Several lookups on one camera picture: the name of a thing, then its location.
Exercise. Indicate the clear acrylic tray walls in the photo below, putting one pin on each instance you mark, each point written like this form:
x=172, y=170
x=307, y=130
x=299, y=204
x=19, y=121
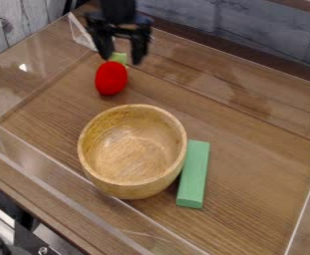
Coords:
x=248, y=109

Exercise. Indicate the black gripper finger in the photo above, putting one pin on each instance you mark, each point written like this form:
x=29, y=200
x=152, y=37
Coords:
x=105, y=43
x=140, y=41

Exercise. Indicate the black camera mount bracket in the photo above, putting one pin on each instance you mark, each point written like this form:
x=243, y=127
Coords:
x=27, y=240

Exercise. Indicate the red plush fruit green stem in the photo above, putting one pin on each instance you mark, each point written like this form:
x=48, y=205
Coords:
x=112, y=77

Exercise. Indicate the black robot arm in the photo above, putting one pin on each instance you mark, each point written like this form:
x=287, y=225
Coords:
x=120, y=20

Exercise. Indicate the green rectangular block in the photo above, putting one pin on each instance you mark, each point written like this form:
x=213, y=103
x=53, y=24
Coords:
x=193, y=175

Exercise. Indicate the clear acrylic corner bracket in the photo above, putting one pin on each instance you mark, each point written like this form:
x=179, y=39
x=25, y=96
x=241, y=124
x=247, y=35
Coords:
x=81, y=35

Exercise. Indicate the wooden bowl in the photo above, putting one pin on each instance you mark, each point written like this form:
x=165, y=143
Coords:
x=132, y=150

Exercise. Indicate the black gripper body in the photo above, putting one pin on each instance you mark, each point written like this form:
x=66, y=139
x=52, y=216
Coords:
x=138, y=27

